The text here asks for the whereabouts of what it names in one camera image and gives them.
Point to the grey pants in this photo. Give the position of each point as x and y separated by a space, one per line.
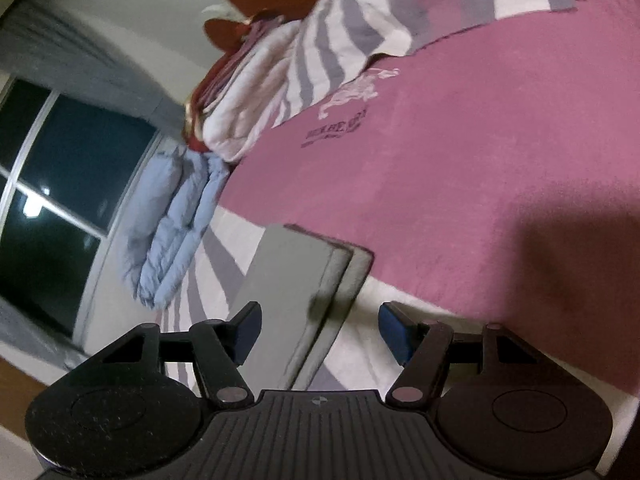
290 280

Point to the striped pillow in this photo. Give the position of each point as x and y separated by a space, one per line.
380 15

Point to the striped pink bed sheet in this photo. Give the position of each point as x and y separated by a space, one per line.
475 160

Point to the grey curtain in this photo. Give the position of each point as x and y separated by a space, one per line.
85 60

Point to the folded blue duvet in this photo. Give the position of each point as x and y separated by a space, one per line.
175 220

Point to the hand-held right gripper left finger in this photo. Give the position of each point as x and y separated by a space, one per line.
248 327

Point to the folded white blanket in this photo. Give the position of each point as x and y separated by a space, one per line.
250 105

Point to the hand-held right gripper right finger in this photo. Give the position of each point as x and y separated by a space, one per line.
395 330

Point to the sliding glass window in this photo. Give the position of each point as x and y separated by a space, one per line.
65 195

